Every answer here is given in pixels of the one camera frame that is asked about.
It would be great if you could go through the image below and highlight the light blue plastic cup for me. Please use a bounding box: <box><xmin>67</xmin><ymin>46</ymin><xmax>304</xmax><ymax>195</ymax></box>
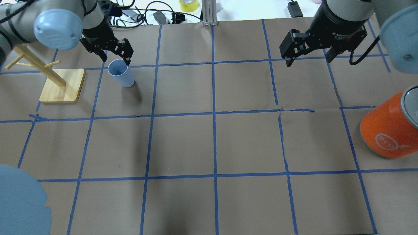
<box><xmin>107</xmin><ymin>59</ymin><xmax>135</xmax><ymax>88</ymax></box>

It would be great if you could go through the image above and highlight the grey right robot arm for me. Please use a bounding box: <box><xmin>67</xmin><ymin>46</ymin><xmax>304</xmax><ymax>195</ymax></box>
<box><xmin>279</xmin><ymin>0</ymin><xmax>418</xmax><ymax>74</ymax></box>

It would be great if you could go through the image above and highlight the bamboo cup stand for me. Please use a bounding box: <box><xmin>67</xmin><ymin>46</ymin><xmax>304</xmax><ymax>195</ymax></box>
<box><xmin>6</xmin><ymin>44</ymin><xmax>86</xmax><ymax>103</ymax></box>

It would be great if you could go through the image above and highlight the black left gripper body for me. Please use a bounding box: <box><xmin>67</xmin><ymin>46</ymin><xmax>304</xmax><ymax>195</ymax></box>
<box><xmin>80</xmin><ymin>20</ymin><xmax>134</xmax><ymax>56</ymax></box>

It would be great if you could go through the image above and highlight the orange metal can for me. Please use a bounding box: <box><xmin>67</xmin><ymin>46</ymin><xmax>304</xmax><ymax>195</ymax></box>
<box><xmin>360</xmin><ymin>85</ymin><xmax>418</xmax><ymax>159</ymax></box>

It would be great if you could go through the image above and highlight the aluminium profile post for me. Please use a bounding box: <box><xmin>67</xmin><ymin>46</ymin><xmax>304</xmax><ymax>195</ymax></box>
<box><xmin>201</xmin><ymin>0</ymin><xmax>218</xmax><ymax>26</ymax></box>

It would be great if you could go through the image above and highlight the black power adapter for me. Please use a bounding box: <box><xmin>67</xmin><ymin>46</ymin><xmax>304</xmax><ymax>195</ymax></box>
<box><xmin>287</xmin><ymin>0</ymin><xmax>303</xmax><ymax>18</ymax></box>

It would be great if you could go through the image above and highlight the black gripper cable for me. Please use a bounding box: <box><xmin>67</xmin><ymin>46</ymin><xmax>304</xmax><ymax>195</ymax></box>
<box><xmin>349</xmin><ymin>34</ymin><xmax>381</xmax><ymax>66</ymax></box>

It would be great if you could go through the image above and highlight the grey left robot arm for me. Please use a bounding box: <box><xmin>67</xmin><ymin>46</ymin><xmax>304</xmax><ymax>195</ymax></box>
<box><xmin>0</xmin><ymin>0</ymin><xmax>134</xmax><ymax>66</ymax></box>

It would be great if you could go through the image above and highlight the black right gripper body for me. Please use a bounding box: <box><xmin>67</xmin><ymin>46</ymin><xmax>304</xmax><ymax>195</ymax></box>
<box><xmin>279</xmin><ymin>2</ymin><xmax>367</xmax><ymax>59</ymax></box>

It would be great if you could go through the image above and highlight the black cable bundle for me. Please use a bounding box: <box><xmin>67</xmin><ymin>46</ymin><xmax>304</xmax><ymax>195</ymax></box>
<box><xmin>98</xmin><ymin>0</ymin><xmax>203</xmax><ymax>28</ymax></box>

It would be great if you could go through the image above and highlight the yellow tape roll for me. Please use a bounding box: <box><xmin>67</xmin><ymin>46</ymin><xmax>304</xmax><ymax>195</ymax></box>
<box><xmin>179</xmin><ymin>0</ymin><xmax>199</xmax><ymax>12</ymax></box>

